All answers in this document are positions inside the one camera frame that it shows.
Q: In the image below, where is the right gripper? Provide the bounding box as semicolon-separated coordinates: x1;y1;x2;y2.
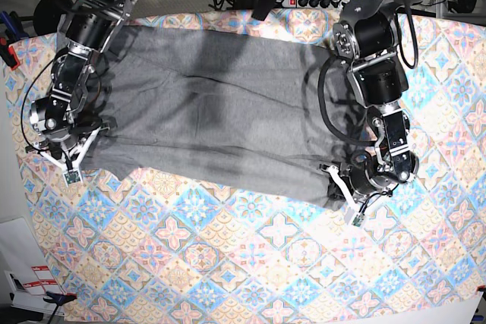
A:
40;126;103;161

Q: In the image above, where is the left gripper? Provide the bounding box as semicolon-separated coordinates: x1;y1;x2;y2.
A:
326;160;399;210

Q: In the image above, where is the grey T-shirt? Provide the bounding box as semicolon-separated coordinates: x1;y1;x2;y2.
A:
83;27;355;209

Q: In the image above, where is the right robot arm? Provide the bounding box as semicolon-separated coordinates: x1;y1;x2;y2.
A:
25;0;138;163

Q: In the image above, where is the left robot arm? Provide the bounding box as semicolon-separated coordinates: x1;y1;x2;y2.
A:
317;0;421;217

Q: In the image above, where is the red table clamp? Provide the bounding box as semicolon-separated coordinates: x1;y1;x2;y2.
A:
0;37;20;71

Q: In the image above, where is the patterned tablecloth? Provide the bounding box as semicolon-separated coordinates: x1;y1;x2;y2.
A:
1;17;485;323

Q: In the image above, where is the black round stool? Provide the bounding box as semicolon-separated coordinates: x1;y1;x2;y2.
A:
33;0;74;36

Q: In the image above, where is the white box with labels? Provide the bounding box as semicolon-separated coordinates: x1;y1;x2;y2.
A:
1;218;62;316

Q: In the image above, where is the white power strip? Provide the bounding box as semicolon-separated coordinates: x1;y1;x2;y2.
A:
280;0;350;10

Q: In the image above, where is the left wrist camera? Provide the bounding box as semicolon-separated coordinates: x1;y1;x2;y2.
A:
349;213;366;228

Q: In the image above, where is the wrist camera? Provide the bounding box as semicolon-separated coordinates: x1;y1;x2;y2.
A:
63;169;83;186
349;213;366;228

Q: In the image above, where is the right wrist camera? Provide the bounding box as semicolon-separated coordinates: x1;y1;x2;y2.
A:
63;169;83;186

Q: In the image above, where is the black centre post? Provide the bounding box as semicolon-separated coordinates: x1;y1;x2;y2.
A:
251;0;277;21

